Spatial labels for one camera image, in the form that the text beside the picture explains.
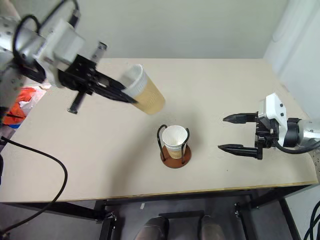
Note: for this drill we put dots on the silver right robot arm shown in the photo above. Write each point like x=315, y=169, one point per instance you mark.
x=308, y=131

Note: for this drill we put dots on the orange and white bag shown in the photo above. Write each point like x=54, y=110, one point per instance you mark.
x=22, y=100

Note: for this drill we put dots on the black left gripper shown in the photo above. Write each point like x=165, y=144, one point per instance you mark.
x=80, y=72

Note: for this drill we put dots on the black metal table frame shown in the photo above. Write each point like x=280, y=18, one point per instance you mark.
x=107, y=212

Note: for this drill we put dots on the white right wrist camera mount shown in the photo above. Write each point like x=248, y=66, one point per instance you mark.
x=275, y=107

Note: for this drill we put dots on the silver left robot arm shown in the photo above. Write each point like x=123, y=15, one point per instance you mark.
x=7, y=32

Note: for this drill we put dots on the tan and white paper cup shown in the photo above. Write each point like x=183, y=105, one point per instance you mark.
x=150, y=96
x=175, y=137

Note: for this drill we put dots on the dark rounded shape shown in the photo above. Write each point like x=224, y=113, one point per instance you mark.
x=152, y=228
x=212, y=228

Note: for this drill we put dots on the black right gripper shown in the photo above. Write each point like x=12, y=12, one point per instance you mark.
x=266, y=132

